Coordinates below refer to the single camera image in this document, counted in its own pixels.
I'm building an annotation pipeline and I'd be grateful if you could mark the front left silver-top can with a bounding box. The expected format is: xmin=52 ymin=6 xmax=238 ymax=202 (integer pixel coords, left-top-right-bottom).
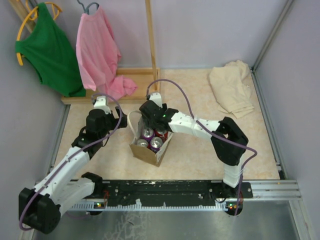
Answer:
xmin=136 ymin=138 xmax=149 ymax=149

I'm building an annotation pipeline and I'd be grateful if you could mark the green tank top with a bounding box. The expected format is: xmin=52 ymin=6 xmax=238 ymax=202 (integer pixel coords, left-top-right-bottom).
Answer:
xmin=15 ymin=2 xmax=86 ymax=97

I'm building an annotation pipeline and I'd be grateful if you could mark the beige folded cloth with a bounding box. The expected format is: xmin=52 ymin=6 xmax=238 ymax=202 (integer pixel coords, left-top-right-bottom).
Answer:
xmin=208 ymin=60 xmax=255 ymax=119

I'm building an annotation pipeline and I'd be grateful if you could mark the aluminium frame rail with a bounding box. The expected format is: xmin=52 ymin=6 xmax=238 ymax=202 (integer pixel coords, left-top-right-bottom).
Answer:
xmin=68 ymin=180 xmax=301 ymax=214

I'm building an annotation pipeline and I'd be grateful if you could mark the brown canvas bag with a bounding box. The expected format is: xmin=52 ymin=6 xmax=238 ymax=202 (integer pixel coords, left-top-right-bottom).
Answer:
xmin=127 ymin=110 xmax=173 ymax=167

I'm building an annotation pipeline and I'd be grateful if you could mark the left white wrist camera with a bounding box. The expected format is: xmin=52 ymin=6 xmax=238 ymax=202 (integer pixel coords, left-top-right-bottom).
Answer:
xmin=93 ymin=95 xmax=112 ymax=115

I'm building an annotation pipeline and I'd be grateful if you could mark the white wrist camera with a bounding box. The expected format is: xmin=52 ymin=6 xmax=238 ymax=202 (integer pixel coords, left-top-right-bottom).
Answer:
xmin=146 ymin=92 xmax=163 ymax=108
xmin=93 ymin=95 xmax=112 ymax=115

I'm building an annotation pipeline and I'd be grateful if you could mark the wooden clothes rack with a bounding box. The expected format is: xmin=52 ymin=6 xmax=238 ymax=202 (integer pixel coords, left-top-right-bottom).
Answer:
xmin=8 ymin=0 xmax=161 ymax=105

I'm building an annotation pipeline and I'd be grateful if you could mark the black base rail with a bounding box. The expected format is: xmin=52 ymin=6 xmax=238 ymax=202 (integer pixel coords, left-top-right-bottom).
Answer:
xmin=85 ymin=180 xmax=253 ymax=215

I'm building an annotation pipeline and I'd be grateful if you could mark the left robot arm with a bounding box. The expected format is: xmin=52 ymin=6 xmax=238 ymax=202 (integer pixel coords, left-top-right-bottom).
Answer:
xmin=18 ymin=105 xmax=128 ymax=234

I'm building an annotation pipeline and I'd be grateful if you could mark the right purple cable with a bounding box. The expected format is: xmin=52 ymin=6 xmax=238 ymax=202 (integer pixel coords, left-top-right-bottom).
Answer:
xmin=146 ymin=79 xmax=258 ymax=218

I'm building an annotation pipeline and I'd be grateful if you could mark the purple Fanta can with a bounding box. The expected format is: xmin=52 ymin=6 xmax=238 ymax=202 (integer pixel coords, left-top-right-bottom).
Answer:
xmin=141 ymin=127 xmax=155 ymax=142

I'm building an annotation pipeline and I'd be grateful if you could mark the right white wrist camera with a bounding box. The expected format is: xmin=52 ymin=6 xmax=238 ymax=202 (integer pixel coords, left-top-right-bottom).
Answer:
xmin=146 ymin=92 xmax=163 ymax=108

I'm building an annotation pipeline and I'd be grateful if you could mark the pink t-shirt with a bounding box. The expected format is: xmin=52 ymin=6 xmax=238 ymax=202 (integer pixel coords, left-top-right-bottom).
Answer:
xmin=76 ymin=6 xmax=138 ymax=100

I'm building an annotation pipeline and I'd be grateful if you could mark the red Coca-Cola can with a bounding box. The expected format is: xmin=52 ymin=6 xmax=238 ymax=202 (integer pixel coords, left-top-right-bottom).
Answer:
xmin=155 ymin=129 xmax=168 ymax=142

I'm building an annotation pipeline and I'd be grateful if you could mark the grey clothes hanger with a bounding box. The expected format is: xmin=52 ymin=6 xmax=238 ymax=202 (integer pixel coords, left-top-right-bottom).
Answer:
xmin=77 ymin=0 xmax=100 ymax=15

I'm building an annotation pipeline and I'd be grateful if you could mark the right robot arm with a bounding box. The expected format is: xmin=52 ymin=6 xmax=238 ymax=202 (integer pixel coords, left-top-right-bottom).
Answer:
xmin=139 ymin=100 xmax=249 ymax=198

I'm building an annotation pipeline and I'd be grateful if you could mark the purple cable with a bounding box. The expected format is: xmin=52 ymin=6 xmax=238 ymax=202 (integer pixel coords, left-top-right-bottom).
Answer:
xmin=18 ymin=92 xmax=123 ymax=231
xmin=146 ymin=79 xmax=258 ymax=218

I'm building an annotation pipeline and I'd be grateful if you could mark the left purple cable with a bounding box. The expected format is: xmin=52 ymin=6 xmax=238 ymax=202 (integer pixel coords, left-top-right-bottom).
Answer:
xmin=18 ymin=92 xmax=123 ymax=231

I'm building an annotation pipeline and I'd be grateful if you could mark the front purple soda can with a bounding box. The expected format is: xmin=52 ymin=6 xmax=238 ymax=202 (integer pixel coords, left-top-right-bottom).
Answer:
xmin=149 ymin=136 xmax=164 ymax=153

